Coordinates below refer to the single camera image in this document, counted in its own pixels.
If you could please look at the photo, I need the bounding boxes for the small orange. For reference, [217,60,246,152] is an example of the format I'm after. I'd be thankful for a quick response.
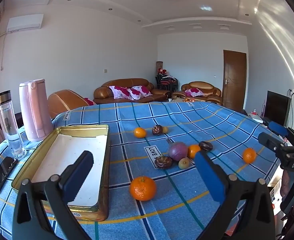
[187,144,201,159]
[134,127,147,138]
[242,148,257,164]

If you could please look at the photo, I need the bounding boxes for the blue checked cloth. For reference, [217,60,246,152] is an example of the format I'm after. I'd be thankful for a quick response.
[0,102,287,240]

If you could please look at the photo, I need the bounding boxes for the dark side table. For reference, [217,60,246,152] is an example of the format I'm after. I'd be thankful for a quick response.
[13,112,25,130]

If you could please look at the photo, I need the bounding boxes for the large orange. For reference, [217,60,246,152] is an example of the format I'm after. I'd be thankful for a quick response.
[130,176,157,202]

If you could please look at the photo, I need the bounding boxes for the white pillow with red flowers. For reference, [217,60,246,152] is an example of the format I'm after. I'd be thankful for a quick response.
[127,85,153,97]
[184,88,204,97]
[109,85,131,99]

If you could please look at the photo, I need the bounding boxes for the brown wooden door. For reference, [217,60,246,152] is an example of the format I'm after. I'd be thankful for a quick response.
[223,50,247,110]

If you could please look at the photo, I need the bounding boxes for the stacked dark chairs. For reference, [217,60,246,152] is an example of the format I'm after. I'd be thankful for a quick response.
[155,71,178,93]

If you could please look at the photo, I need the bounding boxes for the wooden coffee table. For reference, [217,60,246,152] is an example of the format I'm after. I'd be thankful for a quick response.
[172,96,207,103]

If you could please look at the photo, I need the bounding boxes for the brown leather recliner chair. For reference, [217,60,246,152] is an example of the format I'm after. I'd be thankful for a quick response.
[48,89,96,119]

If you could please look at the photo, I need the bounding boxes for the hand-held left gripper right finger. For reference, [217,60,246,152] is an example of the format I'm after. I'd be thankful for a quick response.
[194,151,276,240]

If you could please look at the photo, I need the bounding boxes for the gold metal tin box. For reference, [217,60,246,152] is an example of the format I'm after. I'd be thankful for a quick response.
[11,124,111,222]

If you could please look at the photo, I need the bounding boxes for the person's right hand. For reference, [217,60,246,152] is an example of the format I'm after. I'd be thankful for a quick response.
[280,171,294,198]

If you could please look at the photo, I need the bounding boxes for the black smartphone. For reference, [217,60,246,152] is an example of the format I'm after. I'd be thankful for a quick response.
[0,156,19,194]

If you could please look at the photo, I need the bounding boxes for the black television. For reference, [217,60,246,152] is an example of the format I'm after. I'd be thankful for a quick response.
[264,90,291,127]

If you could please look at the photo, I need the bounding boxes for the white air conditioner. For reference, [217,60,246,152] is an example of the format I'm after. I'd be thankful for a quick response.
[6,14,45,33]

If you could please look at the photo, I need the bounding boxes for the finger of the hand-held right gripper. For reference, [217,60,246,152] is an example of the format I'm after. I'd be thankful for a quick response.
[258,132,286,153]
[268,121,289,137]

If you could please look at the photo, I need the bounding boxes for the clear glass water bottle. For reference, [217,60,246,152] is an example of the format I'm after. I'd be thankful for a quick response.
[0,90,27,160]

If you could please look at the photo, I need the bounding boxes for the brown leather armchair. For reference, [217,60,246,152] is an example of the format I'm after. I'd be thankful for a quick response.
[181,81,223,105]

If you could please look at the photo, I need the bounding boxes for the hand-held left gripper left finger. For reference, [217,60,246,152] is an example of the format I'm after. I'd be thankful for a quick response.
[12,151,95,240]

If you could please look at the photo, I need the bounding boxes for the pink electric kettle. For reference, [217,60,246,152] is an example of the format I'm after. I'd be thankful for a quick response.
[19,79,54,142]

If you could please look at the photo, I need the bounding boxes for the brown leather sofa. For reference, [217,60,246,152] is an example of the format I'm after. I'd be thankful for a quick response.
[93,78,172,105]

